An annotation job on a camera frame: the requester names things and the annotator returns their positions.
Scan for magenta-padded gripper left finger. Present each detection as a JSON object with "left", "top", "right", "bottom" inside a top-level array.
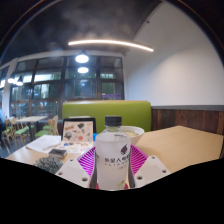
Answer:
[{"left": 54, "top": 147, "right": 98, "bottom": 188}]

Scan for green upholstered booth bench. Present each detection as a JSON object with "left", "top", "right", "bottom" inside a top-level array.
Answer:
[{"left": 61, "top": 100, "right": 153, "bottom": 134}]

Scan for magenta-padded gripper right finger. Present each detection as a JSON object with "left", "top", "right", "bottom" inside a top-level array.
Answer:
[{"left": 129, "top": 143, "right": 172, "bottom": 188}]

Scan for clear plastic water bottle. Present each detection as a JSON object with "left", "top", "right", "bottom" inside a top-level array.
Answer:
[{"left": 94, "top": 115, "right": 132, "bottom": 191}]

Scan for person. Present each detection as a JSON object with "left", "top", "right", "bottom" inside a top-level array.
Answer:
[{"left": 0, "top": 108, "right": 7, "bottom": 134}]

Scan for tablet with sticker-covered case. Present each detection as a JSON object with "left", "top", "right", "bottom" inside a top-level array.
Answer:
[{"left": 61, "top": 117, "right": 97, "bottom": 144}]

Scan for group of wooden green-seat chairs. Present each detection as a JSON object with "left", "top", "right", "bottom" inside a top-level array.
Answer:
[{"left": 1, "top": 114, "right": 59, "bottom": 148}]

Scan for white paper sheets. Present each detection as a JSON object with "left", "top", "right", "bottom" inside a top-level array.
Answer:
[{"left": 25, "top": 134, "right": 63, "bottom": 154}]

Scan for green speckled white mug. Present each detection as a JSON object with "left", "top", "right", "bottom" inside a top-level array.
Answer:
[{"left": 33, "top": 155, "right": 64, "bottom": 175}]

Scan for curved linear ceiling light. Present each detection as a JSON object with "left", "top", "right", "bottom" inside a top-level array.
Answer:
[{"left": 67, "top": 39, "right": 155, "bottom": 53}]

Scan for small dark box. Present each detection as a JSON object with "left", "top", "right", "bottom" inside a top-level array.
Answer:
[{"left": 48, "top": 148, "right": 68, "bottom": 159}]

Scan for white bowl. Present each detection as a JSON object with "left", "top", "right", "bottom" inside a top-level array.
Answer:
[{"left": 120, "top": 125, "right": 146, "bottom": 145}]

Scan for light wooden dining table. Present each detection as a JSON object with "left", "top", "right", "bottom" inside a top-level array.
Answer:
[{"left": 14, "top": 115, "right": 48, "bottom": 141}]

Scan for round pendant lamp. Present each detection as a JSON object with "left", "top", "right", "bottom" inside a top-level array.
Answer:
[{"left": 74, "top": 49, "right": 90, "bottom": 64}]

